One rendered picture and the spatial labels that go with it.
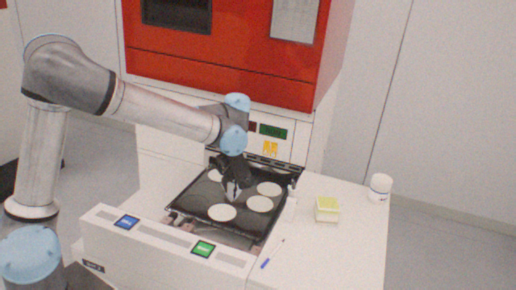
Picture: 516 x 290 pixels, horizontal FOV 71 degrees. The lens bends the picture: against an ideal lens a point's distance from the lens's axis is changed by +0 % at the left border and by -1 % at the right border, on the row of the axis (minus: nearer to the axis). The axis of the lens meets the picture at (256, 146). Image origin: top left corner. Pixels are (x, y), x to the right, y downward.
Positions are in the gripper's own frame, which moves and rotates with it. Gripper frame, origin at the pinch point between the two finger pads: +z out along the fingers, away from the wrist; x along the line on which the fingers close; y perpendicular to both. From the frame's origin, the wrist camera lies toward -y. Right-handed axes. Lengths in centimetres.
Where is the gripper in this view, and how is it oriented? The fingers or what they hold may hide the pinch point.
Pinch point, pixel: (233, 199)
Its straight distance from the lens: 121.8
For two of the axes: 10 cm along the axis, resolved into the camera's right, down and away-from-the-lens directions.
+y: -5.3, -4.4, 7.3
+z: -1.0, 8.8, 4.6
